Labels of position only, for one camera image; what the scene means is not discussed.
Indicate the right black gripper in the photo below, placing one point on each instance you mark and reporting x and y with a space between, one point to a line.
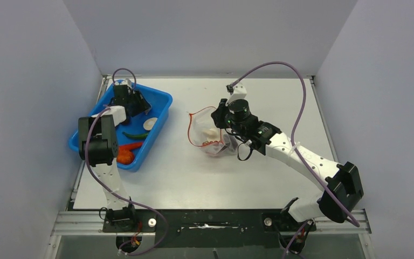
219 115

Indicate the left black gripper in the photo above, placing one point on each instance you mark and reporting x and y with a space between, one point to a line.
142 106

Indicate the round white mushroom slice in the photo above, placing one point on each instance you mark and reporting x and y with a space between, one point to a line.
149 123

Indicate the clear zip top bag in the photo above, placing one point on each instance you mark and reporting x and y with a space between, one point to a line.
200 121

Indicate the purple grape bunch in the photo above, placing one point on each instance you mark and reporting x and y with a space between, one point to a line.
215 143

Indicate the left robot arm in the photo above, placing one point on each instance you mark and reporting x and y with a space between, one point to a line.
98 147

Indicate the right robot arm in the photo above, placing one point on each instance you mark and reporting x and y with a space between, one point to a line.
340 185

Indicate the green chili pepper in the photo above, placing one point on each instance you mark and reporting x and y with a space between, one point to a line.
141 136

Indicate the orange carrot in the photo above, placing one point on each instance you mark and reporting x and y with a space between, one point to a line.
132 146

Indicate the orange tomato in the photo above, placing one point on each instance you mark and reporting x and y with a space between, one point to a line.
125 157

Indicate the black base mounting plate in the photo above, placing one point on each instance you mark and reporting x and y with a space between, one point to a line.
205 228

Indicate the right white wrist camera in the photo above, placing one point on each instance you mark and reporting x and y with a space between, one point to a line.
238 91

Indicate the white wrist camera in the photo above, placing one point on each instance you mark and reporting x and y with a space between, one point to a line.
126 82
238 91

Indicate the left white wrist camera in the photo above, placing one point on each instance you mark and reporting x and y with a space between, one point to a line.
126 82

